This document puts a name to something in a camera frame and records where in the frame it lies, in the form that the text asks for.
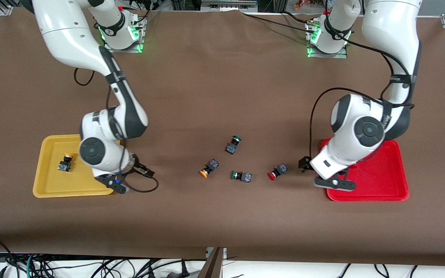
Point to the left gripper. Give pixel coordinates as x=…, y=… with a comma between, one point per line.
x=304, y=163

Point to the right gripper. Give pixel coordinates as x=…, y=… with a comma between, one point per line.
x=144, y=170

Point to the red push button switch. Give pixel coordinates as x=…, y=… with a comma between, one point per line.
x=281, y=168

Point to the yellow push button switch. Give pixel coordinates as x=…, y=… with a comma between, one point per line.
x=64, y=166
x=212, y=165

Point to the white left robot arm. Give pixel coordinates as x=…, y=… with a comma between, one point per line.
x=392, y=27

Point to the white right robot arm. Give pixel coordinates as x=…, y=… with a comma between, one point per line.
x=64, y=34

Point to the yellow plastic tray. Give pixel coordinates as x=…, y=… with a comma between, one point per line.
x=52, y=181

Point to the red plastic tray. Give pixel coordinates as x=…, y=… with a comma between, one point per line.
x=381, y=181

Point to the brown table mat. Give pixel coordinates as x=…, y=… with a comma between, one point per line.
x=222, y=77

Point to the orange colourful object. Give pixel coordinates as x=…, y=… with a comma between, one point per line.
x=301, y=4

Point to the grey equipment box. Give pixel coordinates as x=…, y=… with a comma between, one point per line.
x=228, y=4

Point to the green push button switch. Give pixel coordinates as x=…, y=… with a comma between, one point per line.
x=246, y=177
x=230, y=148

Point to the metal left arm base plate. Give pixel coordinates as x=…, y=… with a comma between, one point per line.
x=326, y=55

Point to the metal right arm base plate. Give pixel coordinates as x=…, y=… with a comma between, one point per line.
x=129, y=49

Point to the aluminium corner bracket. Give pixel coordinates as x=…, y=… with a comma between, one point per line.
x=5, y=11

